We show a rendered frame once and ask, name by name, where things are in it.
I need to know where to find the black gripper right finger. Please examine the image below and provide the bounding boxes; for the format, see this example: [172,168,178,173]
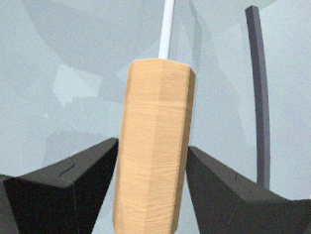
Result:
[186,146,311,234]

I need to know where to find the tool with tan handle and white shaft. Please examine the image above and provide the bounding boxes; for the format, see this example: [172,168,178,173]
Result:
[112,0,196,234]

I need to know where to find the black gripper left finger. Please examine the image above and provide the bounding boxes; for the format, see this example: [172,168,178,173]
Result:
[0,137,119,234]

